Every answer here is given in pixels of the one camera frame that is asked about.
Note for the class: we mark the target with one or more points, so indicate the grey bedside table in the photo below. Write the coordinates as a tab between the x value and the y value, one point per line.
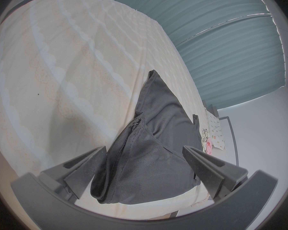
210	106

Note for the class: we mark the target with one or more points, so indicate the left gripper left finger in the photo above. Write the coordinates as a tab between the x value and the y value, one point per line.
79	174

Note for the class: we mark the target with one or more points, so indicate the pink garment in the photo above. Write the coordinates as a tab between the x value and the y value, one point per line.
209	147

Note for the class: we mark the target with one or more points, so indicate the bed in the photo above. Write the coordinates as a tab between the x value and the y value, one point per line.
62	80

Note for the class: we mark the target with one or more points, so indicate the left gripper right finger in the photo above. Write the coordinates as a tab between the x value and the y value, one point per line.
213	174

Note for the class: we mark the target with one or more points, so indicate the white printed garment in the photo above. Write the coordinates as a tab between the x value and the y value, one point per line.
204	138

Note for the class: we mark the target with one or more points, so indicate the white printed pillow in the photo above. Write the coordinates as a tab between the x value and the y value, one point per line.
216	130

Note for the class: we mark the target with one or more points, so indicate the blue-green curtain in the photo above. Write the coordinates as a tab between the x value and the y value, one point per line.
194	8
230	68

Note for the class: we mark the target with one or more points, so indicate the black T-shirt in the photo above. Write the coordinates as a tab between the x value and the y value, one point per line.
153	152

